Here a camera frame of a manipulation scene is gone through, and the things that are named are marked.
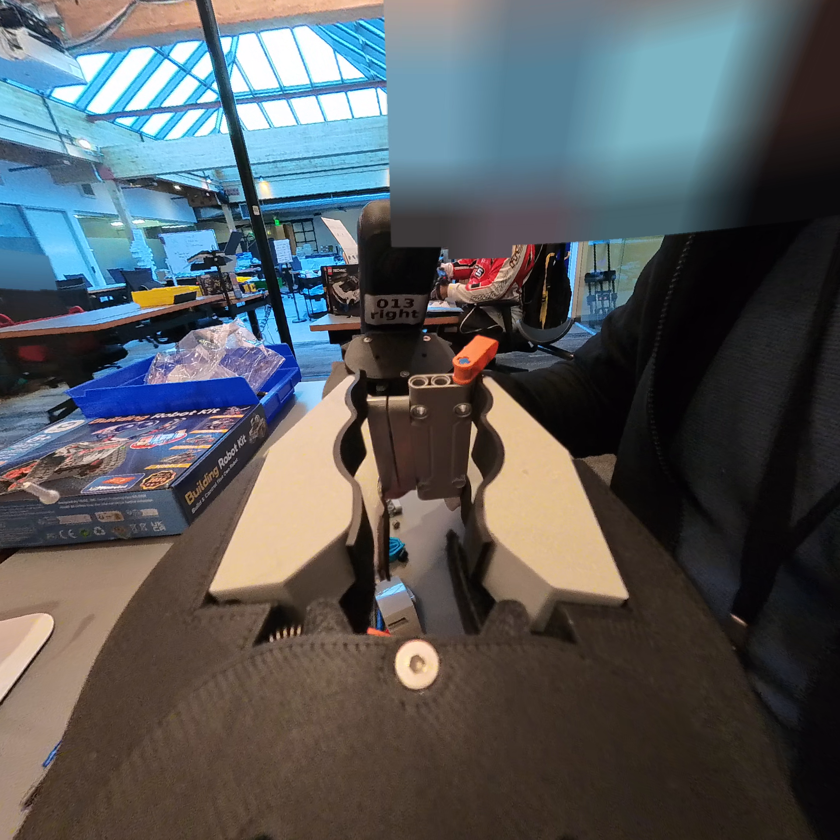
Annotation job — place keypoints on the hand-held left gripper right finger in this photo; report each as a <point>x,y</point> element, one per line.
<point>551,518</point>

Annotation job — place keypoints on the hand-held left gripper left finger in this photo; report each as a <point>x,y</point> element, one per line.
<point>289,512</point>

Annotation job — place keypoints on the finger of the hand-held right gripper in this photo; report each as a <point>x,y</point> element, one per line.
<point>379,439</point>
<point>401,439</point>

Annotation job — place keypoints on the light grey rectangular frame piece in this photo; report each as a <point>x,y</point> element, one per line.
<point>439,433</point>

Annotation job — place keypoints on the orange connector piece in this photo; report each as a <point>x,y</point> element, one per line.
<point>474,359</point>

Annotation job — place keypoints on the person's right forearm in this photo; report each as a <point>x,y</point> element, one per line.
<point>558,407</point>

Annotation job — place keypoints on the black car model box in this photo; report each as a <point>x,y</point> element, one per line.
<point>341,289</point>

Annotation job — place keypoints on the light blue separator tool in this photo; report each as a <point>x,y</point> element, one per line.
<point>394,548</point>

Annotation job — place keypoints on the grey curved panel piece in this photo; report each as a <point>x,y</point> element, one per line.
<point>394,604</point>

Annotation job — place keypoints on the blue storage bin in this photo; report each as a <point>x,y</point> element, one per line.
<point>197,394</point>

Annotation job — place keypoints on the blue shirt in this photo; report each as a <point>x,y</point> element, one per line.
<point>709,512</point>

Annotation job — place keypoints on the blue robot kit box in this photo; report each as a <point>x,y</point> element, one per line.
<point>131,472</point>

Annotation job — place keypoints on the black office chair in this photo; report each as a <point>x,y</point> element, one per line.
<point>548,328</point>

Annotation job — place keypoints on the clear plastic bag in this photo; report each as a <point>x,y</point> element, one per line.
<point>210,358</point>

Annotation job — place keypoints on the black metal pole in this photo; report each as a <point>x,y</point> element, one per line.
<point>243,164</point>

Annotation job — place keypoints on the white board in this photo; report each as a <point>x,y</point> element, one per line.
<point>187,250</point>

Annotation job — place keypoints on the yellow bin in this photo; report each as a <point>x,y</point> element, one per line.
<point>164,295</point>

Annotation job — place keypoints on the white book stand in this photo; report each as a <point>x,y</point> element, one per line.
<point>19,646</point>

